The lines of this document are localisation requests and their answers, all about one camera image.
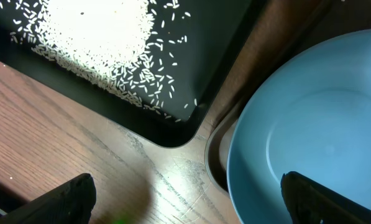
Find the white rice pile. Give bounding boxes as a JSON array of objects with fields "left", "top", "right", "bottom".
[{"left": 0, "top": 0, "right": 198, "bottom": 123}]

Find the dark blue plate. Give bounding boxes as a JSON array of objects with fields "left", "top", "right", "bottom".
[{"left": 227, "top": 29, "right": 371, "bottom": 223}]

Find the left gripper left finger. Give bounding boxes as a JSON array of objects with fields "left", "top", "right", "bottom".
[{"left": 0, "top": 173, "right": 96, "bottom": 224}]

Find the black waste tray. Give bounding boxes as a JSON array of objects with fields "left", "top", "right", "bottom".
[{"left": 0, "top": 0, "right": 266, "bottom": 147}]

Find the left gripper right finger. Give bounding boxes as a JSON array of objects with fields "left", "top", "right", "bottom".
[{"left": 280, "top": 171, "right": 371, "bottom": 224}]

